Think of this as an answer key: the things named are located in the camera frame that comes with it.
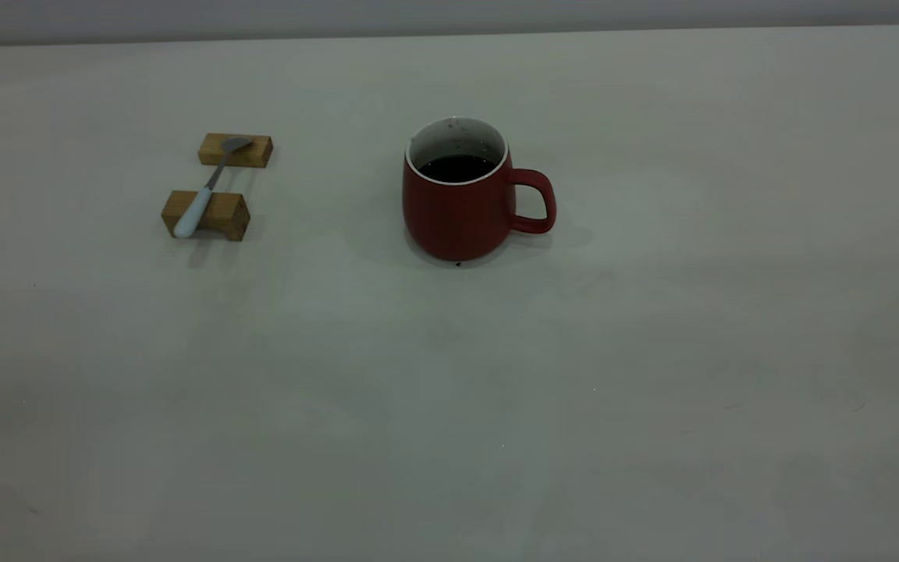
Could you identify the red ceramic mug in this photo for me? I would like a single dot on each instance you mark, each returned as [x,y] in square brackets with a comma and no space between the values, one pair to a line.
[449,220]

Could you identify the dark coffee liquid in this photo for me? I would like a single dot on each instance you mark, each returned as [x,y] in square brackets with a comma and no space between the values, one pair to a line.
[457,168]

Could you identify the arch-shaped wooden block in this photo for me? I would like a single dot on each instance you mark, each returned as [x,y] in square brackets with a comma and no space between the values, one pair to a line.
[228,215]

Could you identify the flat rectangular wooden block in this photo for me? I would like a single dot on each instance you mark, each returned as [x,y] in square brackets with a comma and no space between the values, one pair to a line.
[256,153]

